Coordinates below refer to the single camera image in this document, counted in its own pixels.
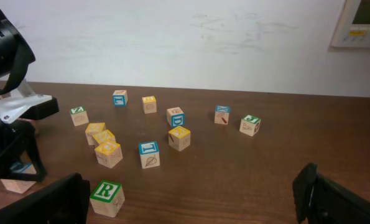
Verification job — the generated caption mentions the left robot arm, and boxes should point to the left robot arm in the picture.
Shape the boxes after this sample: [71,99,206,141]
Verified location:
[0,10,59,182]

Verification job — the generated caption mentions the yellow block top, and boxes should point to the yellow block top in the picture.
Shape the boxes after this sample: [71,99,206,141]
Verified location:
[142,96,157,114]

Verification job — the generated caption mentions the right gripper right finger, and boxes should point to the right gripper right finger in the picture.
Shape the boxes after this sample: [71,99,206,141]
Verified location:
[292,163,370,224]

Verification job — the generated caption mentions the yellow cluster block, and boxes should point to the yellow cluster block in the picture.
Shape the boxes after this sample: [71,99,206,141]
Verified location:
[92,129,116,147]
[85,123,106,145]

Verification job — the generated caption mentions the blue D sided block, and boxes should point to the blue D sided block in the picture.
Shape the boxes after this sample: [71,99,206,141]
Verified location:
[167,107,185,128]

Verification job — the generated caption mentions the green R block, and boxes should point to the green R block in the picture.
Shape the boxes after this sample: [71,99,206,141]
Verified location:
[90,180,125,218]

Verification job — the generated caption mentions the white wall panel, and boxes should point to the white wall panel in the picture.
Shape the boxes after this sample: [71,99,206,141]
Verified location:
[331,0,370,48]

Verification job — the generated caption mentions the blue I block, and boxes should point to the blue I block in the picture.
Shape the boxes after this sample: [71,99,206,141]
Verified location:
[139,141,160,169]

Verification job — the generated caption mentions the yellow cluster block left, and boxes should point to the yellow cluster block left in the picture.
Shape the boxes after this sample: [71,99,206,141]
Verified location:
[85,123,106,145]

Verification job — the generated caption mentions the green Z block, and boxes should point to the green Z block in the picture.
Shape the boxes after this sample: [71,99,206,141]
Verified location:
[70,106,89,126]

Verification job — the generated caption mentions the blue P block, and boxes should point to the blue P block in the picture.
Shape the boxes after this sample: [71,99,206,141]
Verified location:
[0,161,37,195]

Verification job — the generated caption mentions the blue X block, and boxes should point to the blue X block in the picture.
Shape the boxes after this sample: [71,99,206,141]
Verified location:
[214,105,230,124]

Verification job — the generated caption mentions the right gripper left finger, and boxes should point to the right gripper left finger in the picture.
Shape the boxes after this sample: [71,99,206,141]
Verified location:
[0,173,90,224]

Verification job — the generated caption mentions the yellow G block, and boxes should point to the yellow G block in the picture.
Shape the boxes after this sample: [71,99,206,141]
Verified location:
[95,140,123,169]

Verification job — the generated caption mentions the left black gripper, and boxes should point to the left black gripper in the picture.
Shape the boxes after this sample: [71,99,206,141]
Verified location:
[0,121,47,182]

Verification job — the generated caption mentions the yellow cluster block middle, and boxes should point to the yellow cluster block middle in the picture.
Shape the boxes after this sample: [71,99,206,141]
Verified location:
[92,129,116,147]

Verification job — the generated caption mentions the yellow block right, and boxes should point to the yellow block right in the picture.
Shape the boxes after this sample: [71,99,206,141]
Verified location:
[168,126,191,151]

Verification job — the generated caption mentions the green J block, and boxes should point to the green J block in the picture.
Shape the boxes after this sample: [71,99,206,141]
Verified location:
[239,114,261,136]

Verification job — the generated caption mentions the blue sided block top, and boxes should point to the blue sided block top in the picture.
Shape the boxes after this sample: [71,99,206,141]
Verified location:
[113,90,128,106]

